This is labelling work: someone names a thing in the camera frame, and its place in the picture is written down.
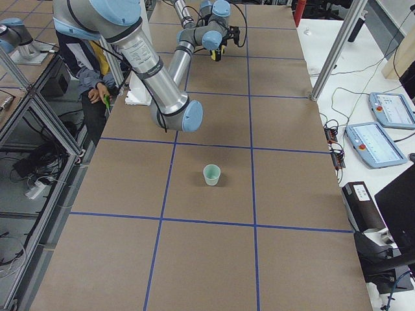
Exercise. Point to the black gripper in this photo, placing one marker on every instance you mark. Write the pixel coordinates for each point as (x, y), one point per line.
(221, 48)

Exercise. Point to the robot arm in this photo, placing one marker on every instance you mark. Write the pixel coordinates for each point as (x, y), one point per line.
(190, 17)
(120, 24)

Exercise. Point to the green plastic cup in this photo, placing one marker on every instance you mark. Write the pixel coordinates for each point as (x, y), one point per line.
(211, 174)

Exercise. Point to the red cylinder bottle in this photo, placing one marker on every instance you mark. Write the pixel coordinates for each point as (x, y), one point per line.
(298, 13)

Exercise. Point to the green scissors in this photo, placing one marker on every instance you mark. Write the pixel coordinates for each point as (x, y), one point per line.
(106, 101)

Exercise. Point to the seated person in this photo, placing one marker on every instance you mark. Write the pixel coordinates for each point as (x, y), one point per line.
(86, 61)

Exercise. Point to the near blue teach pendant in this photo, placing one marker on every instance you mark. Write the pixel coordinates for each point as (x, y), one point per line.
(374, 145)

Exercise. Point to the blue teach pendant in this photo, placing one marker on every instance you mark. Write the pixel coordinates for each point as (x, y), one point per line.
(374, 145)
(392, 110)

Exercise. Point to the far blue teach pendant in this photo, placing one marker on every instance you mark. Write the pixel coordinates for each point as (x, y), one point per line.
(392, 110)

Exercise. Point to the black power box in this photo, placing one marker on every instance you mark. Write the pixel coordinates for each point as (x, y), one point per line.
(360, 206)

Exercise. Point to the black monitor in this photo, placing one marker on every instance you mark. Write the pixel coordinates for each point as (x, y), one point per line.
(396, 205)

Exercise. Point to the aluminium frame post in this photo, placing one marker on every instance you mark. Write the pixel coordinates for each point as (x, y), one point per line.
(346, 28)

